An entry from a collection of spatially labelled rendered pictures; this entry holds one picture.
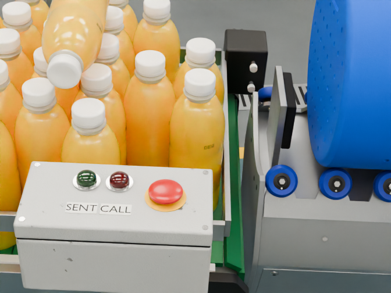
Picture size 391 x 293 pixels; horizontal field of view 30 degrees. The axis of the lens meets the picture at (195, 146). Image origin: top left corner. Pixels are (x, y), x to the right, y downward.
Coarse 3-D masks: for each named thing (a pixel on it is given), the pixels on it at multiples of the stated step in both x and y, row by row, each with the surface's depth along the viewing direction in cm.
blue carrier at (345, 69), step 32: (320, 0) 105; (352, 0) 87; (384, 0) 87; (320, 32) 104; (352, 32) 86; (384, 32) 86; (320, 64) 103; (352, 64) 86; (384, 64) 86; (320, 96) 102; (352, 96) 87; (384, 96) 87; (320, 128) 100; (352, 128) 89; (384, 128) 89; (320, 160) 99; (352, 160) 95; (384, 160) 94
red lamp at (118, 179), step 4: (116, 172) 78; (120, 172) 78; (124, 172) 78; (112, 176) 77; (116, 176) 77; (120, 176) 77; (124, 176) 77; (128, 176) 78; (112, 180) 77; (116, 180) 77; (120, 180) 77; (124, 180) 77; (128, 180) 77; (112, 184) 77; (116, 184) 77; (120, 184) 77; (124, 184) 77; (128, 184) 77
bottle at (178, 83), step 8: (184, 64) 99; (192, 64) 97; (200, 64) 97; (208, 64) 97; (184, 72) 98; (216, 72) 99; (176, 80) 100; (216, 80) 99; (176, 88) 100; (216, 88) 99; (224, 88) 101; (176, 96) 100; (216, 96) 99; (224, 96) 102
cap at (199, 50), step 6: (192, 42) 97; (198, 42) 98; (204, 42) 98; (210, 42) 98; (186, 48) 97; (192, 48) 96; (198, 48) 96; (204, 48) 96; (210, 48) 96; (192, 54) 96; (198, 54) 96; (204, 54) 96; (210, 54) 96; (192, 60) 97; (198, 60) 97; (204, 60) 97; (210, 60) 97
